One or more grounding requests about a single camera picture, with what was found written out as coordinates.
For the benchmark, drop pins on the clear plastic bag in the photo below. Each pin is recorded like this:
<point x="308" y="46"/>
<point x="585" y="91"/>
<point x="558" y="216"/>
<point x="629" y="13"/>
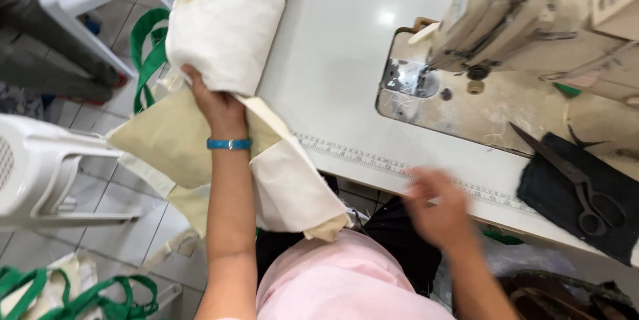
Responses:
<point x="519" y="260"/>

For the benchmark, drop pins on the person's left fingers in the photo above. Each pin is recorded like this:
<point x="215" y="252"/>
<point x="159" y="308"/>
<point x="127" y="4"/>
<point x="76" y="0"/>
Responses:
<point x="191" y="78"/>

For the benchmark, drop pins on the cream and white tote bag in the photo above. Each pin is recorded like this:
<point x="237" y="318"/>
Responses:
<point x="169" y="145"/>

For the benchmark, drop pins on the cream industrial sewing machine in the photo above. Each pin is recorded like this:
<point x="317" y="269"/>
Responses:
<point x="524" y="25"/>

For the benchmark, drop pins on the person's right hand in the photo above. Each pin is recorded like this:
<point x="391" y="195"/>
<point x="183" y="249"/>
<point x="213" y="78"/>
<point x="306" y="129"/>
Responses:
<point x="442" y="212"/>

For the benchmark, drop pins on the pink shirt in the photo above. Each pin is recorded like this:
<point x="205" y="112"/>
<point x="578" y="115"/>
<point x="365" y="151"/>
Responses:
<point x="339" y="280"/>

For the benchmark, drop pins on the black scissors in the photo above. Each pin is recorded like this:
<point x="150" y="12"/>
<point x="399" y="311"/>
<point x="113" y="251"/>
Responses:
<point x="574" y="175"/>

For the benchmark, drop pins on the black cloth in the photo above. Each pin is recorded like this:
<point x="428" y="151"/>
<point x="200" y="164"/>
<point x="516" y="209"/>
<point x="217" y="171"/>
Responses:
<point x="549" y="195"/>

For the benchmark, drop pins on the black trousers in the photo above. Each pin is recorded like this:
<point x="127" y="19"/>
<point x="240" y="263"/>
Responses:
<point x="399" y="240"/>

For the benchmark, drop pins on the brown bag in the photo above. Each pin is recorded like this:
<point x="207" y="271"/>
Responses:
<point x="564" y="297"/>

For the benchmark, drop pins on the green fabric scrap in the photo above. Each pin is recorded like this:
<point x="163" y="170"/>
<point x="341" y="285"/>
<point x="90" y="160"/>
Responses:
<point x="501" y="237"/>

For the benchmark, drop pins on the white measuring tape strip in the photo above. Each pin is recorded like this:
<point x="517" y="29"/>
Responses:
<point x="369" y="160"/>

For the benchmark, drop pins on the person's right fingers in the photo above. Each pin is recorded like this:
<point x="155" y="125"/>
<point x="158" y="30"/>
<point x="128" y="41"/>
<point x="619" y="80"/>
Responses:
<point x="419" y="188"/>

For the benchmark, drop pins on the person's left hand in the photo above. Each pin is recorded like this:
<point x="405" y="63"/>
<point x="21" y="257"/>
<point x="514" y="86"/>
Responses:
<point x="219" y="110"/>

